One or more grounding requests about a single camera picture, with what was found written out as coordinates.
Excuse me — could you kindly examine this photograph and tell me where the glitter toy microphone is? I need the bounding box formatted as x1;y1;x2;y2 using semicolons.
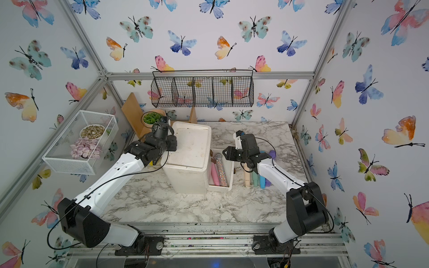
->
214;153;229;187

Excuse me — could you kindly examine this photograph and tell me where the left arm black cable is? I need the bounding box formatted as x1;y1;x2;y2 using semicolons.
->
46;112;170;268

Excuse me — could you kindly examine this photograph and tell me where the peach pot green plant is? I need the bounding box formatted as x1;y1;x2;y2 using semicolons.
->
141;109;166;128

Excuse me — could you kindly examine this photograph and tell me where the white mesh wall basket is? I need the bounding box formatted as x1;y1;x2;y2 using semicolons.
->
42;110;118;175

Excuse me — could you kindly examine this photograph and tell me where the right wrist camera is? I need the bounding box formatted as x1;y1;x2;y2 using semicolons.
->
233;131;244;150

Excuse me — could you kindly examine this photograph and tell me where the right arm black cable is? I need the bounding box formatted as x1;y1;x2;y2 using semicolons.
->
240;136;336;235

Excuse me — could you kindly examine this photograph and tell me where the pink toy microphone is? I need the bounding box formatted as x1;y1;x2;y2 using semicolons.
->
211;163;220;186

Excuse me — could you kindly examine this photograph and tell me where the wooden shelf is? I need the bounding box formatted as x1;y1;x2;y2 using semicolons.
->
121;93;198;138

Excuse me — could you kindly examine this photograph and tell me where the black wire wall basket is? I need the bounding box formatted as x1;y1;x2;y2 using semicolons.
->
148;69;254;111

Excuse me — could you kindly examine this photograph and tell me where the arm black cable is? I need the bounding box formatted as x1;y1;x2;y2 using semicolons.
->
46;112;170;268
240;136;336;235

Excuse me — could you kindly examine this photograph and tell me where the bowl of pebbles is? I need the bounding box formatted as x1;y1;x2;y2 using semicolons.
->
79;125;106;140

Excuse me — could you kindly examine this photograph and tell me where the purple toy microphone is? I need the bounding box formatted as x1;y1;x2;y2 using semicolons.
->
265;150;277;187

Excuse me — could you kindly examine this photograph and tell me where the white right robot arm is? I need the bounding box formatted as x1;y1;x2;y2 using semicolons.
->
222;131;331;243

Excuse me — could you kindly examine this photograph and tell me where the white plastic drawer cabinet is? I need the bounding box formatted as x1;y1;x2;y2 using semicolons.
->
162;121;212;195

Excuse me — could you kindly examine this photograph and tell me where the pink flower succulent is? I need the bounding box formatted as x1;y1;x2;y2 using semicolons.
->
70;138;102;159

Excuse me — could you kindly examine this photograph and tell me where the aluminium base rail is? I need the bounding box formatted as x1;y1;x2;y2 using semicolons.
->
65;223;353;268

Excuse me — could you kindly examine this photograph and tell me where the white bottom drawer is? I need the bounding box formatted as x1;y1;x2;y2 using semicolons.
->
207;149;234;193

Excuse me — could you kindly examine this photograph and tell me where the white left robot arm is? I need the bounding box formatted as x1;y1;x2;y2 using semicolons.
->
58;117;177;254

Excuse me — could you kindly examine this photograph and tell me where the green toy microphone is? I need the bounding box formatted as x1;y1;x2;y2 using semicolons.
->
251;172;260;188

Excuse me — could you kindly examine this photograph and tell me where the blue toy microphone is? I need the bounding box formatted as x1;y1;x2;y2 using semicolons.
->
259;175;266;189

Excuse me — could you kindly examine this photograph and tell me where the peach toy microphone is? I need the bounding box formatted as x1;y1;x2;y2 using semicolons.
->
242;163;251;188

